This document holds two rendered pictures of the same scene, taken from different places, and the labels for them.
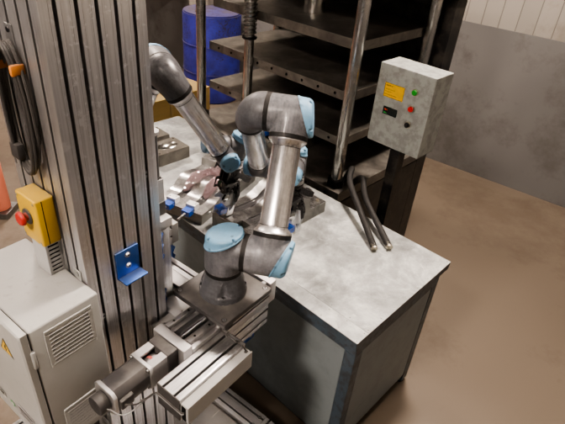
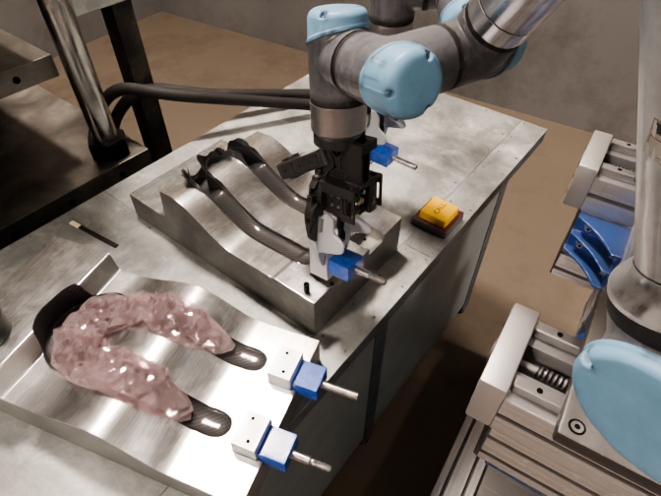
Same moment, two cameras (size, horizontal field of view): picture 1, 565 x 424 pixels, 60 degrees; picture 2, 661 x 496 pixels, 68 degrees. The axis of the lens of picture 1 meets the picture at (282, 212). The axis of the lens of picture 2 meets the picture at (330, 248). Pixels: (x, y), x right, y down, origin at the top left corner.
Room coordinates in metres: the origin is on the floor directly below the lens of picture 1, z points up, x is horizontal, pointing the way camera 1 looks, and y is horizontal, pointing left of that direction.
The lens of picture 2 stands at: (1.84, 0.79, 1.51)
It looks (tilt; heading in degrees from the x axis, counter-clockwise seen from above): 46 degrees down; 268
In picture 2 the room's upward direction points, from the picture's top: straight up
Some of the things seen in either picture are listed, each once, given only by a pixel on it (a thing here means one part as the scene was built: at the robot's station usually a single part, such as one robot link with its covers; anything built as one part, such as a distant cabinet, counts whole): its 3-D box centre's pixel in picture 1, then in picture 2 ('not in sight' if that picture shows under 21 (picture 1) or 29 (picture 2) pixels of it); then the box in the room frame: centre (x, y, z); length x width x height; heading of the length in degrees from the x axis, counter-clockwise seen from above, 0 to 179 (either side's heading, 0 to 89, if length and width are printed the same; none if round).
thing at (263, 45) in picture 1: (314, 58); not in sight; (3.04, -0.10, 1.27); 1.10 x 0.74 x 0.05; 49
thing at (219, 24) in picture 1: (211, 53); not in sight; (5.61, 0.97, 0.48); 0.66 x 0.64 x 0.96; 55
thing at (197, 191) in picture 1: (208, 183); (136, 357); (2.12, 0.38, 0.86); 0.50 x 0.26 x 0.11; 156
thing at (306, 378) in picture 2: (186, 213); (316, 382); (1.84, 0.43, 0.86); 0.13 x 0.05 x 0.05; 156
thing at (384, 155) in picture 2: (286, 229); (389, 155); (1.68, -0.02, 0.93); 0.13 x 0.05 x 0.05; 139
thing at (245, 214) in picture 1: (271, 206); (259, 208); (1.95, 0.05, 0.87); 0.50 x 0.26 x 0.14; 139
